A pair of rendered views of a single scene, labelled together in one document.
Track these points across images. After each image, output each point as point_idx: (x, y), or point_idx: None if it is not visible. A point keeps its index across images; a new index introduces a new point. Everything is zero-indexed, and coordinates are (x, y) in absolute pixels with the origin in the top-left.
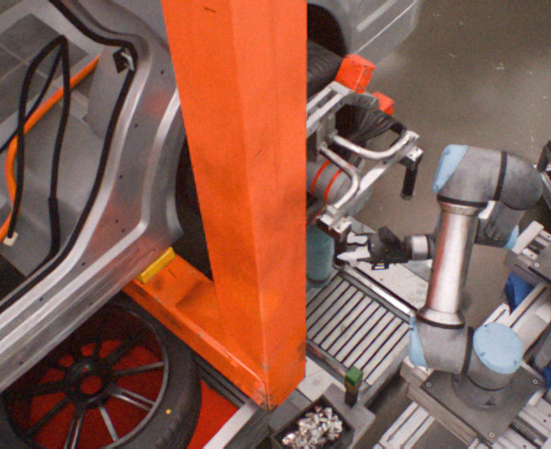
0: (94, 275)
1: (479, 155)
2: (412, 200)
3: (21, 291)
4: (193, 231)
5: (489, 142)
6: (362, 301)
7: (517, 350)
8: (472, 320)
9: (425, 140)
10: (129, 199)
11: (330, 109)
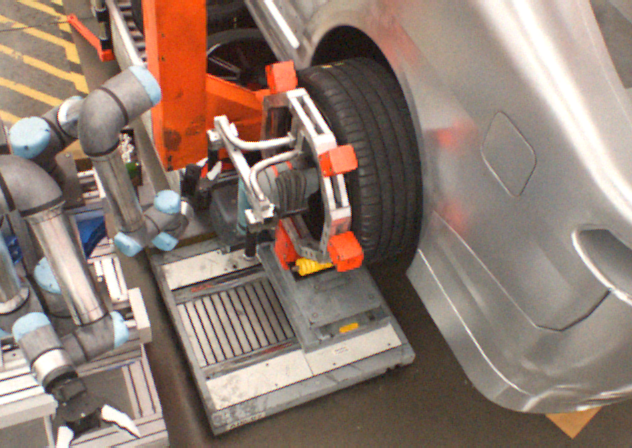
0: (274, 19)
1: (124, 80)
2: None
3: None
4: (406, 261)
5: None
6: (256, 341)
7: (14, 138)
8: (187, 434)
9: None
10: (304, 17)
11: (303, 124)
